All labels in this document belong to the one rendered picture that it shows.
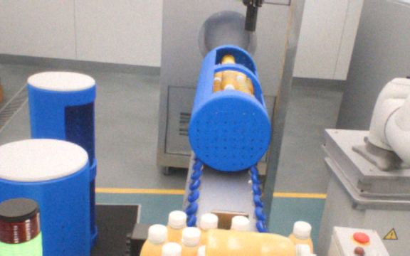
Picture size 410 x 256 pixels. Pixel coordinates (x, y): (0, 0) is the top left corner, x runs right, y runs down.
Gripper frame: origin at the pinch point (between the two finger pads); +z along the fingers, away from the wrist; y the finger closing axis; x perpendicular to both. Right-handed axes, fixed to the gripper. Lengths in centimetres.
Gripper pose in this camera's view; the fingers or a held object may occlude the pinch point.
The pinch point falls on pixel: (251, 18)
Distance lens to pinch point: 141.6
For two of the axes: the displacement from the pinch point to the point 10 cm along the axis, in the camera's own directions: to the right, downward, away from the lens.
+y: -5.9, 2.7, -7.7
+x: 8.0, 3.2, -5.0
